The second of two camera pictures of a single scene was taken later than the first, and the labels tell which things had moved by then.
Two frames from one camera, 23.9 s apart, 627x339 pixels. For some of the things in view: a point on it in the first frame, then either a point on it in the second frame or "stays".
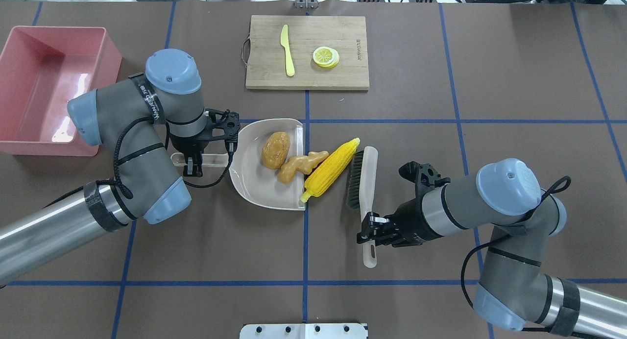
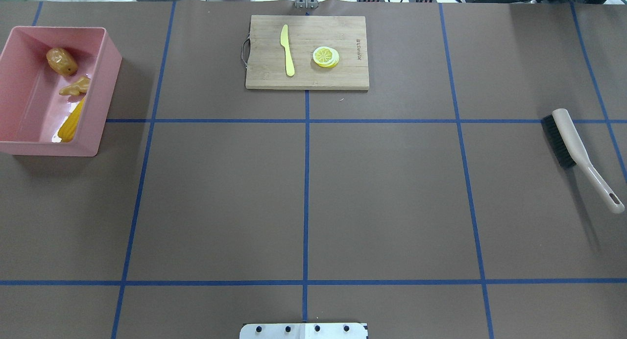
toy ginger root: x=303 y=164 -> x=80 y=87
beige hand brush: x=360 y=184 -> x=569 y=146
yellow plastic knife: x=284 y=43 stays
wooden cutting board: x=307 y=52 stays
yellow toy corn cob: x=324 y=178 -> x=68 y=130
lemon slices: x=325 y=57 stays
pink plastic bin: x=41 y=69 stays
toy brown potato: x=275 y=150 -> x=61 y=61
